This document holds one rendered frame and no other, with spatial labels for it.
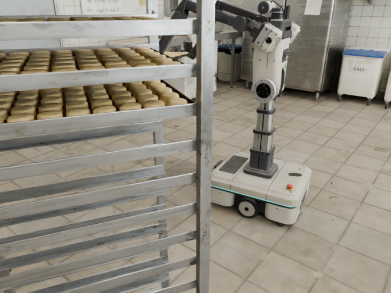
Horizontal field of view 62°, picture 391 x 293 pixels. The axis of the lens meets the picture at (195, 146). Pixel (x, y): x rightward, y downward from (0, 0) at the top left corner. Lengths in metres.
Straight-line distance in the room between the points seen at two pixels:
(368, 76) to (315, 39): 0.92
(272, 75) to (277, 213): 0.89
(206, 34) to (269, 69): 1.39
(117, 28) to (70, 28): 0.08
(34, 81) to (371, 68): 4.93
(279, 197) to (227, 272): 0.58
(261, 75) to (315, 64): 3.16
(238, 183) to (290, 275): 0.66
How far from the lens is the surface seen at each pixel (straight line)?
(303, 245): 2.20
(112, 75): 0.69
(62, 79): 0.69
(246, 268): 1.98
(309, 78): 5.28
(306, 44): 5.24
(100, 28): 0.68
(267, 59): 2.06
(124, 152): 0.75
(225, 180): 2.27
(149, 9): 1.13
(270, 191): 2.19
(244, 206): 2.29
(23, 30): 0.68
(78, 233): 0.84
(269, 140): 2.25
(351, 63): 5.35
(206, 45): 0.71
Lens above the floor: 1.36
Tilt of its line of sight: 24 degrees down
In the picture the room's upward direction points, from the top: straight up
